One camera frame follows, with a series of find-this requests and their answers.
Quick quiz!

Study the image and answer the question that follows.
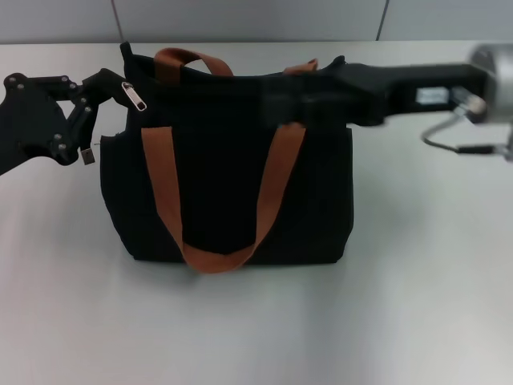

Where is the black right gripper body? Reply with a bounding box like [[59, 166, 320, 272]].
[[334, 61, 485, 128]]

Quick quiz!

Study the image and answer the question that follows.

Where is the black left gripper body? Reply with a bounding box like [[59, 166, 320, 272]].
[[0, 73, 76, 177]]

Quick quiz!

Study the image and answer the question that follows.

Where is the silver zipper pull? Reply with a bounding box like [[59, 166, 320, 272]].
[[120, 81, 147, 112]]

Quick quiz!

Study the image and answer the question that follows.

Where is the black bag with brown handles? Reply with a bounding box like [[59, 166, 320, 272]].
[[98, 39, 356, 276]]

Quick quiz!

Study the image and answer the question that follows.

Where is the right gripper cable with plug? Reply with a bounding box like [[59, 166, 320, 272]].
[[420, 87, 512, 157]]

